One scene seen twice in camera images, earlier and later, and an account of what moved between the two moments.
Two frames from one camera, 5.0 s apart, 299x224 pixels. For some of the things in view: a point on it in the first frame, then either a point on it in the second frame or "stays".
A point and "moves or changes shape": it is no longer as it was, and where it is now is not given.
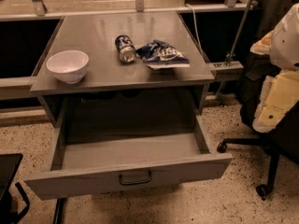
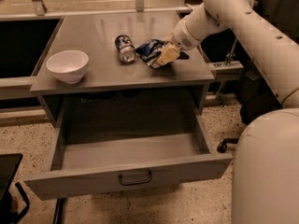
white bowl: (68, 65) stays
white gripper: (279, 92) → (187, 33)
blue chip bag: (158, 54) moves or changes shape
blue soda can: (126, 49) stays
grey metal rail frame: (40, 8) stays
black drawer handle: (135, 182) stays
